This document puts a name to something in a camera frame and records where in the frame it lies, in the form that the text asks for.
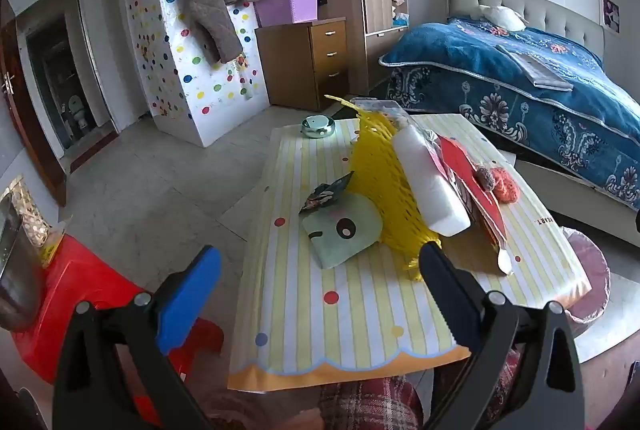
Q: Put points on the dark floral wrapper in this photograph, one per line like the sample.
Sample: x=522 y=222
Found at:
x=325 y=197

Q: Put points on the white pillow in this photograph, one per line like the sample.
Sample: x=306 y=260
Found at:
x=502 y=18

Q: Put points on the striped dotted tablecloth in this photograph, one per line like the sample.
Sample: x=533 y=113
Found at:
x=350 y=310

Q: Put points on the brown pompom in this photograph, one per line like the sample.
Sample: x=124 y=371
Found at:
x=485 y=177

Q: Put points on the gold patterned bag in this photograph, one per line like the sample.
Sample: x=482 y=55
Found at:
x=32 y=215

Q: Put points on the pile of folded clothes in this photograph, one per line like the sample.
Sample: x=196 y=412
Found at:
x=399 y=3

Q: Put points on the white polka dot cabinet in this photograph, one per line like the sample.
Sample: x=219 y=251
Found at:
x=220 y=110

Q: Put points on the green cartoon face pouch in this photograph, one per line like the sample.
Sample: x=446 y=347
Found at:
x=350 y=230

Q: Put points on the white floor mat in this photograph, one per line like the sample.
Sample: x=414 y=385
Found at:
x=620 y=305

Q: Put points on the purple plastic basket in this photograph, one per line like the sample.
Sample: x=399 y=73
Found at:
x=287 y=8

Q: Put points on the white tag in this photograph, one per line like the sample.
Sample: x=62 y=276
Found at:
x=506 y=159

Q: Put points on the person's plaid pants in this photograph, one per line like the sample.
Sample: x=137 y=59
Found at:
x=370 y=400

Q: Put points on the yellow foam net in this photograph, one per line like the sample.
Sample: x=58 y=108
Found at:
x=380 y=190

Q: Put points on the white toilet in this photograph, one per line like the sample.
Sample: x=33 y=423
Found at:
x=77 y=113

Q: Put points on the orange knitted piece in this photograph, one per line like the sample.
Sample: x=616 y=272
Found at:
x=507 y=185

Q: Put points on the dark metal pot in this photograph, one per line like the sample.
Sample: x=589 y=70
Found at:
x=17 y=270

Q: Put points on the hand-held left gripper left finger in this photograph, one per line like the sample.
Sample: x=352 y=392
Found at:
x=187 y=297

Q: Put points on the pink trash bin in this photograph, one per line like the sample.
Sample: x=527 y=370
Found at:
x=590 y=270

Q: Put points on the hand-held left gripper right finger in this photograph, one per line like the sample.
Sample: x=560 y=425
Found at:
x=450 y=290

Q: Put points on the beige upholstered bed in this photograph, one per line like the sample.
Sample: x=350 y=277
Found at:
x=550 y=13

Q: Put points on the small wall poster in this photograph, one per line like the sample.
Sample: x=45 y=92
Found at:
x=610 y=14

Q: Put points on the wooden drawer nightstand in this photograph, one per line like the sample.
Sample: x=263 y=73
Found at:
x=300 y=65

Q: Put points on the clear printed packet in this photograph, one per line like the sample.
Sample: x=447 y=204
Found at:
x=375 y=108

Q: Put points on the red paper packet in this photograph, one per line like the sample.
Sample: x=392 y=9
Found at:
x=475 y=190

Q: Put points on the brown wooden door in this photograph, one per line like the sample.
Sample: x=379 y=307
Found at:
x=30 y=120

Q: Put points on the white foam block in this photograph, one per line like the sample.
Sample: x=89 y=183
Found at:
x=430 y=190

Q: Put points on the folded grey cloth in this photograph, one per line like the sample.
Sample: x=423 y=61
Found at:
x=537 y=68

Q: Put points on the red plastic stool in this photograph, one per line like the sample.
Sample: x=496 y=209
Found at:
x=75 y=270

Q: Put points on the blue floral blanket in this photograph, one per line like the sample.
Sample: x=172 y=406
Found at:
x=475 y=60

